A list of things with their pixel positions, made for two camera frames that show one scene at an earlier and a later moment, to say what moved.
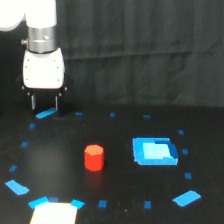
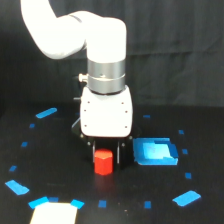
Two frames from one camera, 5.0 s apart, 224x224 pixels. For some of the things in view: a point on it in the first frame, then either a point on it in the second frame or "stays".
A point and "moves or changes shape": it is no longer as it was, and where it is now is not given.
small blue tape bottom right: x=147 y=204 stays
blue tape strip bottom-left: x=34 y=203 stays
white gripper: x=45 y=71 to x=107 y=115
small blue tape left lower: x=12 y=168 stays
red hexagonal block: x=94 y=157 moves or changes shape
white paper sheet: x=54 y=213 stays
